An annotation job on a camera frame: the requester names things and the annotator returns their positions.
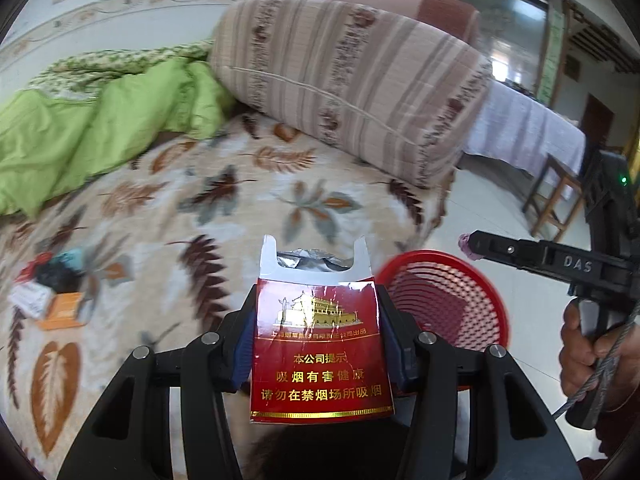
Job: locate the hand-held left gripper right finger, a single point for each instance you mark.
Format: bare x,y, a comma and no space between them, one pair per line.
400,355

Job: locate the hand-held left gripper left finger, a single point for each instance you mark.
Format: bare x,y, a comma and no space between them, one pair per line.
244,355

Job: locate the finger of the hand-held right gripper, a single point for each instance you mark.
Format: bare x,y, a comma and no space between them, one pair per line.
500,247

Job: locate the red plastic mesh basket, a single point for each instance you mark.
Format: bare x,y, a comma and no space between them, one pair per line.
450,300

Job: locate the red cigarette pack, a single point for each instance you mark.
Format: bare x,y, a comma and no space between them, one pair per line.
320,360

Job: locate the teal tissue pack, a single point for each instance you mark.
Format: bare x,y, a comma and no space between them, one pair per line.
72,260

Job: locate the person's right hand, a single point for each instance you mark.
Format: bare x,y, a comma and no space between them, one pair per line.
572,355

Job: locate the wooden stool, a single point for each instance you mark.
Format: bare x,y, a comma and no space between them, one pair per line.
555,170

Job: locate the leaf print blanket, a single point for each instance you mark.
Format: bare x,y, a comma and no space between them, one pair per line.
225,240

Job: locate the white tablecloth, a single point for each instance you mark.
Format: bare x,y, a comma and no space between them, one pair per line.
520,125

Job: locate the brown wooden door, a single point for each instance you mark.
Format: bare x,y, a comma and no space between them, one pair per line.
597,120

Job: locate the orange white crumpled packet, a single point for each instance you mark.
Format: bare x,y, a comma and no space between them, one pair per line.
62,310

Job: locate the black plastic bag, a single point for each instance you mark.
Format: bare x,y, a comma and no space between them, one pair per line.
57,277

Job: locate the glass partition window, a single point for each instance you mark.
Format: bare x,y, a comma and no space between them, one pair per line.
500,25

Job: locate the striped beige cushion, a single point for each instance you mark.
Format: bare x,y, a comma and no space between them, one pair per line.
350,75

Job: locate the small red wrapper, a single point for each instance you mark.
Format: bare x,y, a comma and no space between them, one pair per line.
32,266

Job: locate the pink striped pillow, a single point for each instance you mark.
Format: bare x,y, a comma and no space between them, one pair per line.
425,10

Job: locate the green quilt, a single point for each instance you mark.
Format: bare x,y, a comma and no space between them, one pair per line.
75,135

